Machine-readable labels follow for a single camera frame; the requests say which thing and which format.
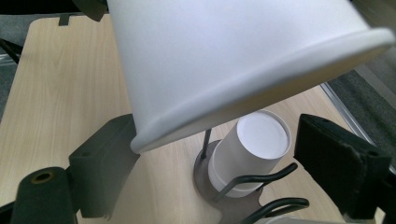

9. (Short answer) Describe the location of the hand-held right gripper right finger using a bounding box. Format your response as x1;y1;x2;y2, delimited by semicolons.
293;113;394;221

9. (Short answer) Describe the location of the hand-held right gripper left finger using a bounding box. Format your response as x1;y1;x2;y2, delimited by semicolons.
68;113;142;220

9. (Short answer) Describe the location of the metal bar behind table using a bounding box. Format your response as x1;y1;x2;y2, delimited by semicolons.
319;81;396;175

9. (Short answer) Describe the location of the dark wire double cup holder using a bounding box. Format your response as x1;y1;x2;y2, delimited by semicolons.
192;128;311;224

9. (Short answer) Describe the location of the grey tape strip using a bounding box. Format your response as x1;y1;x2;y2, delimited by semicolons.
58;13;71;27

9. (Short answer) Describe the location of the white paper cup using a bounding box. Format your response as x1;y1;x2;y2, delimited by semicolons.
207;109;292;199
106;0;396;155

